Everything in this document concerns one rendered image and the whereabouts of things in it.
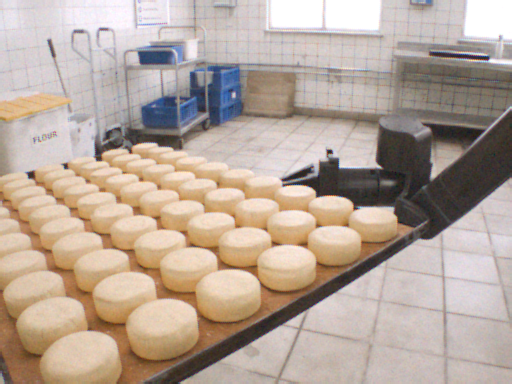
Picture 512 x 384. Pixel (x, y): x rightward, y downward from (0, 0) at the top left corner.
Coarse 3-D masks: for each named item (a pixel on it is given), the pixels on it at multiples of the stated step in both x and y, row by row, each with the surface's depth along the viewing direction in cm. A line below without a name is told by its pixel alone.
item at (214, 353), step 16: (96, 160) 80; (32, 176) 72; (400, 224) 47; (400, 240) 41; (416, 240) 43; (368, 256) 38; (384, 256) 39; (352, 272) 36; (320, 288) 34; (336, 288) 35; (288, 304) 32; (304, 304) 33; (256, 320) 30; (272, 320) 31; (288, 320) 32; (240, 336) 29; (256, 336) 30; (0, 352) 29; (208, 352) 27; (224, 352) 28; (0, 368) 27; (176, 368) 26; (192, 368) 27
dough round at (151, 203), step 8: (152, 192) 55; (160, 192) 55; (168, 192) 55; (144, 200) 52; (152, 200) 52; (160, 200) 52; (168, 200) 52; (176, 200) 53; (144, 208) 52; (152, 208) 52; (160, 208) 52; (152, 216) 52; (160, 216) 52
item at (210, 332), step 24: (0, 192) 65; (48, 192) 64; (72, 216) 54; (48, 264) 41; (72, 288) 37; (264, 288) 36; (312, 288) 36; (0, 312) 33; (96, 312) 33; (264, 312) 33; (0, 336) 30; (120, 336) 30; (216, 336) 30; (24, 360) 28; (120, 360) 28; (144, 360) 28; (168, 360) 28
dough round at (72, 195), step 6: (72, 186) 59; (78, 186) 59; (84, 186) 59; (90, 186) 59; (96, 186) 59; (66, 192) 57; (72, 192) 57; (78, 192) 57; (84, 192) 56; (90, 192) 57; (96, 192) 58; (66, 198) 56; (72, 198) 56; (78, 198) 56; (66, 204) 57; (72, 204) 56
